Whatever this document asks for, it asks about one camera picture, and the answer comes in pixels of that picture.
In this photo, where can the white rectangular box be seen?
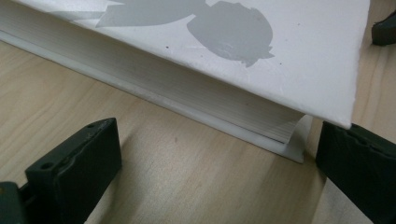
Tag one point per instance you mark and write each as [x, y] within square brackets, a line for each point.
[193, 81]

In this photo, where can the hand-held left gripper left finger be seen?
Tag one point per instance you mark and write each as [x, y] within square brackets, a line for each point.
[77, 174]

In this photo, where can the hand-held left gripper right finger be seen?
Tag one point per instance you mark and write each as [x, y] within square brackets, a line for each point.
[361, 168]

